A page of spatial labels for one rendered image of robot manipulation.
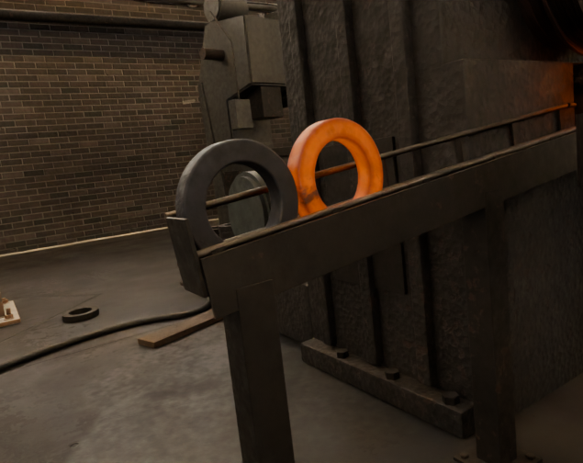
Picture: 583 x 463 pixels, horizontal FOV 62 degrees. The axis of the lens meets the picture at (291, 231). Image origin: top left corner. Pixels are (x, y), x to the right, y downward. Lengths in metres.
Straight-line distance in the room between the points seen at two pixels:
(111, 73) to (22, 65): 1.02
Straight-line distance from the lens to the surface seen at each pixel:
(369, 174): 0.84
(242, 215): 2.21
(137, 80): 7.14
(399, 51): 1.25
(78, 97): 6.91
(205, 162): 0.67
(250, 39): 5.49
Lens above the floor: 0.69
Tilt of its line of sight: 8 degrees down
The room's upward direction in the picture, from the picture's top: 7 degrees counter-clockwise
